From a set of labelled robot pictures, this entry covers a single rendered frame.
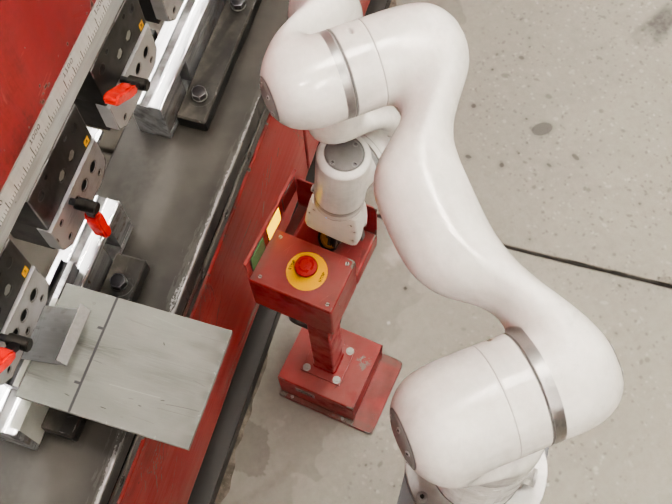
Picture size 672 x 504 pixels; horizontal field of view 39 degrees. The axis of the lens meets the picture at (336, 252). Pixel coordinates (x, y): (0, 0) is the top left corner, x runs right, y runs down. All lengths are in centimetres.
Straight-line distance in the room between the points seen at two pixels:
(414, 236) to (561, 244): 162
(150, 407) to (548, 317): 64
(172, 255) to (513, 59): 151
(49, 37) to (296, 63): 33
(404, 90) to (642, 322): 160
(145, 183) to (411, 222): 78
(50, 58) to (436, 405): 63
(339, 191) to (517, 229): 117
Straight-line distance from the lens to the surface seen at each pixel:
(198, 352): 140
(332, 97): 102
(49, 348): 143
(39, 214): 129
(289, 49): 104
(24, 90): 119
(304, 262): 163
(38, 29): 119
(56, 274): 150
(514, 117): 274
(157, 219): 163
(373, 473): 235
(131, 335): 142
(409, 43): 104
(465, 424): 92
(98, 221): 136
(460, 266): 96
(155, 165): 168
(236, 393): 237
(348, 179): 143
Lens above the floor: 231
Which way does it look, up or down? 66 degrees down
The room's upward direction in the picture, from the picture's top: 5 degrees counter-clockwise
